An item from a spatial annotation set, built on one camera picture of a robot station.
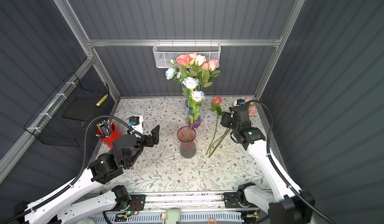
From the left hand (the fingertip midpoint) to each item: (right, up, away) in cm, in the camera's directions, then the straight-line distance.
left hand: (151, 126), depth 67 cm
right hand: (+38, +4, +11) cm, 39 cm away
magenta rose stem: (+35, +9, +45) cm, 58 cm away
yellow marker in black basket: (-32, +12, +13) cm, 36 cm away
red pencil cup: (-28, -5, +14) cm, 31 cm away
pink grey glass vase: (+15, -6, +12) cm, 21 cm away
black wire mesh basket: (-44, +12, +12) cm, 47 cm away
